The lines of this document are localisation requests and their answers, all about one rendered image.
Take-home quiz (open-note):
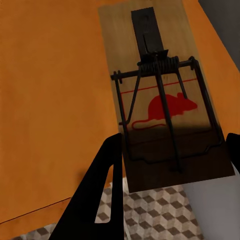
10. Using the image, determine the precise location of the mousetrap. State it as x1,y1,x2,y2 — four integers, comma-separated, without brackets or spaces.
97,0,236,193

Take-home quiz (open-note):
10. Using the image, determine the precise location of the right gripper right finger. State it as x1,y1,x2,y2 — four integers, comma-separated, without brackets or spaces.
226,133,240,172

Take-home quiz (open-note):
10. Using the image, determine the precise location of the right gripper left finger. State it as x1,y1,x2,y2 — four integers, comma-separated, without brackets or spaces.
49,133,124,240

